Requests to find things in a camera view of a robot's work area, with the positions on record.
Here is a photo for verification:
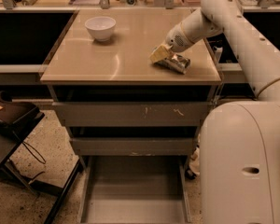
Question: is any grey top drawer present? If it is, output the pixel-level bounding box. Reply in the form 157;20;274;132
53;102;209;127

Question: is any grey middle drawer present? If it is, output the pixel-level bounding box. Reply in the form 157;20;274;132
70;138;195;156

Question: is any black cable on floor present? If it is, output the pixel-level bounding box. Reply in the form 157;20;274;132
21;141;47;176

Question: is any grey open bottom drawer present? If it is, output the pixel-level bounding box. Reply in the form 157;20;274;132
77;156;191;224

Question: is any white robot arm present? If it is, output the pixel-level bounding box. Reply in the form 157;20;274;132
150;0;280;224

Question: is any white bottle behind counter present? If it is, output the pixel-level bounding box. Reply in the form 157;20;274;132
213;46;223;63

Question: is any beige counter top cabinet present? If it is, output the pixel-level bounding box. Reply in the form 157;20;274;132
41;7;221;85

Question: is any white ceramic bowl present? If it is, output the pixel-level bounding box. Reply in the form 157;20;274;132
84;16;116;41

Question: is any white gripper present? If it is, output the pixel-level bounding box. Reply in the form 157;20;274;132
150;24;193;63

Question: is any black side cart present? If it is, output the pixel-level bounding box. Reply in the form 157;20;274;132
0;91;81;224

